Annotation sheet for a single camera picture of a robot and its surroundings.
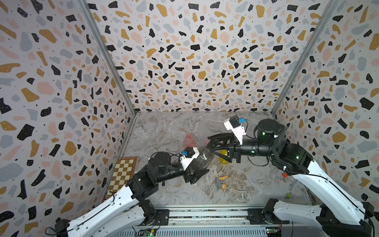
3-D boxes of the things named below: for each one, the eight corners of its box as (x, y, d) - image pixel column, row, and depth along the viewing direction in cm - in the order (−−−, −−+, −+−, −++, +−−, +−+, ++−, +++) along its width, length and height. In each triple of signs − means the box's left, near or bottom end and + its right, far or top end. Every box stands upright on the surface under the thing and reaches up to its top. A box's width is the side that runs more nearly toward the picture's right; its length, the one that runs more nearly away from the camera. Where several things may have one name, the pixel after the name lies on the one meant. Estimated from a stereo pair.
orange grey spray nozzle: (215, 188, 85) (215, 187, 83) (215, 176, 90) (216, 174, 88) (227, 190, 85) (227, 188, 83) (226, 177, 90) (227, 176, 87)
